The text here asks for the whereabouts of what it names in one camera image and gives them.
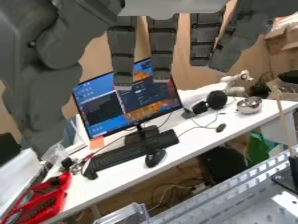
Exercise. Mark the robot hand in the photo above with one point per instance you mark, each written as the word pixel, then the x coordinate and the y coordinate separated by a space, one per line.
pixel 44 50

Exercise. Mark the computer screen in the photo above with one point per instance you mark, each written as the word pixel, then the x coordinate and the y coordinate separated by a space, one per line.
pixel 107 106

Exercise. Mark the orange sticky note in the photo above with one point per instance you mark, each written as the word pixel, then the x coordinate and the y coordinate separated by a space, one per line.
pixel 96 142

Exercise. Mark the small black device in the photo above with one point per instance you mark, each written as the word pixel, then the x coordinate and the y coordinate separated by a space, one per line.
pixel 67 163

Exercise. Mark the black keyboard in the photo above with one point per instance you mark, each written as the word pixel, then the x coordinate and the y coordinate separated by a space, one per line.
pixel 124 155

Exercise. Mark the black mouse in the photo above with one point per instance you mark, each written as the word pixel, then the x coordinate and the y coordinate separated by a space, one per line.
pixel 155 158

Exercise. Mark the black headphones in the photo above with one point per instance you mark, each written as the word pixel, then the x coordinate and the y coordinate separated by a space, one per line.
pixel 216 99

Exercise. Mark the white desk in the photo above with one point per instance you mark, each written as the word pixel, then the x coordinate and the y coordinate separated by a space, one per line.
pixel 195 143

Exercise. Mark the small white jointed device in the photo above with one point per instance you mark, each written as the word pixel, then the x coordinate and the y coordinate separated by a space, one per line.
pixel 235 83

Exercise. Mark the small black round puck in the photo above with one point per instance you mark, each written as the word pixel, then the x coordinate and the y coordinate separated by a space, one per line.
pixel 220 127

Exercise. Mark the metal bowl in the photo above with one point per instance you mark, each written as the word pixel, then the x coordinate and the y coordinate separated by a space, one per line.
pixel 249 106

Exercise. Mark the clear box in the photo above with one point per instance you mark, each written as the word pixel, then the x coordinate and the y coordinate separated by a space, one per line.
pixel 128 213

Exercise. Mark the green bag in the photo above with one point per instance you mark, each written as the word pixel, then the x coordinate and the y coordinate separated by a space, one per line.
pixel 257 150

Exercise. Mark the black plate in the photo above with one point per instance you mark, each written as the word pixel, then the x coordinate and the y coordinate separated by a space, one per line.
pixel 288 176

